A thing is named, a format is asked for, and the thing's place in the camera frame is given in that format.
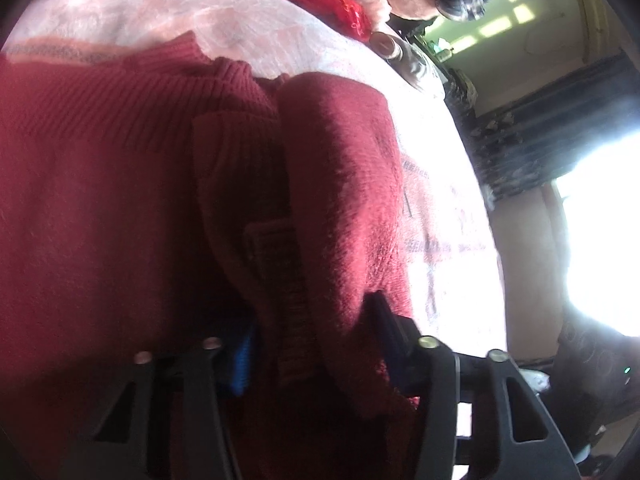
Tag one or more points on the dark curtain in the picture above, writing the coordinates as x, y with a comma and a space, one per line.
550, 130

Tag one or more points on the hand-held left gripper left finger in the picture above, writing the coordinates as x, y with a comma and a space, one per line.
242, 360

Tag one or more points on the pink fleece blanket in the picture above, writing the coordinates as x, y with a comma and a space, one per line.
200, 10

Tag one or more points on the bright window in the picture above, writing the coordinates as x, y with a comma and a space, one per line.
600, 240

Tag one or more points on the dark red knit sweater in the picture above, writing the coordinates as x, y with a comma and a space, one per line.
100, 210

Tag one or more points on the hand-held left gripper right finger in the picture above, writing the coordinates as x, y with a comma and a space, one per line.
392, 345

